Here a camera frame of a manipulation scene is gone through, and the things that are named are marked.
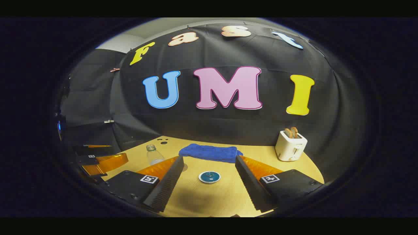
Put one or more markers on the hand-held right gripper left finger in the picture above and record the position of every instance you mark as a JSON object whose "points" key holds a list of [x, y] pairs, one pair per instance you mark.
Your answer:
{"points": [[168, 182]]}

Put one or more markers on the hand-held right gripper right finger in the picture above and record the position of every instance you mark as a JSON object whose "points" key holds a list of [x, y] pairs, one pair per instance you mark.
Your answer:
{"points": [[249, 182]]}

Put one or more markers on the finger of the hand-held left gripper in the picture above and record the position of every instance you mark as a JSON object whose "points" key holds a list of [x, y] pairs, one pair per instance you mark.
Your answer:
{"points": [[107, 163], [94, 150]]}

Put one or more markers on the round brown coaster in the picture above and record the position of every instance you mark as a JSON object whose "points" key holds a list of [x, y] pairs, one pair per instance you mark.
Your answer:
{"points": [[184, 167]]}

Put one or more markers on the clear plastic water bottle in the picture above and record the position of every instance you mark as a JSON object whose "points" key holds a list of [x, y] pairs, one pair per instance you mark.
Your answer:
{"points": [[154, 156]]}

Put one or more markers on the white teacup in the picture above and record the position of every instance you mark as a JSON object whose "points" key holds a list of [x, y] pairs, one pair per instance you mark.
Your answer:
{"points": [[209, 182]]}

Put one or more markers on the blue towel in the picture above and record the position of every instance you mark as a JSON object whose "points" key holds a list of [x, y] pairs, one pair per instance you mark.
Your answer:
{"points": [[209, 152]]}

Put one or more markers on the white toaster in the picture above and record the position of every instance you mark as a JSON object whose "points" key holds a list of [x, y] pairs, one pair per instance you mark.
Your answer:
{"points": [[289, 148]]}

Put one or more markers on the black backdrop cloth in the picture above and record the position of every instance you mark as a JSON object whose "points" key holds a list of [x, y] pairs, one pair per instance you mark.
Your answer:
{"points": [[228, 124]]}

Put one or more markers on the toasted bread slice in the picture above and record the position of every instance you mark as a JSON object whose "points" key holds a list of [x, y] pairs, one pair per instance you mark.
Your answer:
{"points": [[295, 131], [288, 133]]}

